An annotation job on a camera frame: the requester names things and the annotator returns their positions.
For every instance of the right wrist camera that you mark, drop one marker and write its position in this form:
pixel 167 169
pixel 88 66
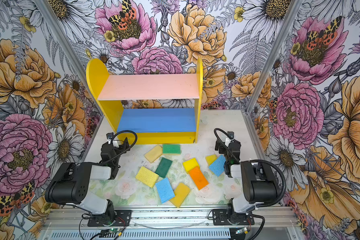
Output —
pixel 229 138

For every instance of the blue porous sponge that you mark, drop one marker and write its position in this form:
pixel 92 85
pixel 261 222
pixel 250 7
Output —
pixel 165 190

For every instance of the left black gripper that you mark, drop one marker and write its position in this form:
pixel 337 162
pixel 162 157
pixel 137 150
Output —
pixel 114 150

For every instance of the dark green sponge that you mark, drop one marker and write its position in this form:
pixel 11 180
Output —
pixel 163 167

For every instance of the orange sponge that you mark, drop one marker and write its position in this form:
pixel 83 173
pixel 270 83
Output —
pixel 198 178

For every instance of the golden yellow sponge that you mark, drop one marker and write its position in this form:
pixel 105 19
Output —
pixel 181 192

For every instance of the bright yellow sponge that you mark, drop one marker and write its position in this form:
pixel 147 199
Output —
pixel 190 164

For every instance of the yellow wooden shelf unit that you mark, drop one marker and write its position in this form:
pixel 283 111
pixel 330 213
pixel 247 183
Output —
pixel 148 126

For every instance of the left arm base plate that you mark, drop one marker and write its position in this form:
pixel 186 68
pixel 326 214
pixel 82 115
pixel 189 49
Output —
pixel 120 218

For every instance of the light green sponge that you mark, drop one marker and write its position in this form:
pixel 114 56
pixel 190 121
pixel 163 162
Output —
pixel 172 149

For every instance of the yellow porous sponge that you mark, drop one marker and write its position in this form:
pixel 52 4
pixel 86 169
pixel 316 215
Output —
pixel 147 177

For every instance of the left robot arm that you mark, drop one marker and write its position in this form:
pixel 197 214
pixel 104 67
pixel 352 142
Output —
pixel 70 184

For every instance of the aluminium front rail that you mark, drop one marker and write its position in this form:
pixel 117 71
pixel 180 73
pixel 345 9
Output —
pixel 165 217

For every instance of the pale yellow sponge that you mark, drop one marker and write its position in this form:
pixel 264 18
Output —
pixel 154 154

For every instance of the small yellow sponge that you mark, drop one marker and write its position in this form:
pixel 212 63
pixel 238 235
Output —
pixel 210 159

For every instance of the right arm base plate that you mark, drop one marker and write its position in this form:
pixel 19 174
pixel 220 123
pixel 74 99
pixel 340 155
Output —
pixel 222 217

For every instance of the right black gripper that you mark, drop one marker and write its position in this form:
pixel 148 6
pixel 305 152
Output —
pixel 229 150

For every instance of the light blue sponge right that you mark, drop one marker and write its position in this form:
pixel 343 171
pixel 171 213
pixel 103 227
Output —
pixel 218 166

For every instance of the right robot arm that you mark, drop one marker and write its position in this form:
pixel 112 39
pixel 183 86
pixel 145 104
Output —
pixel 259 185

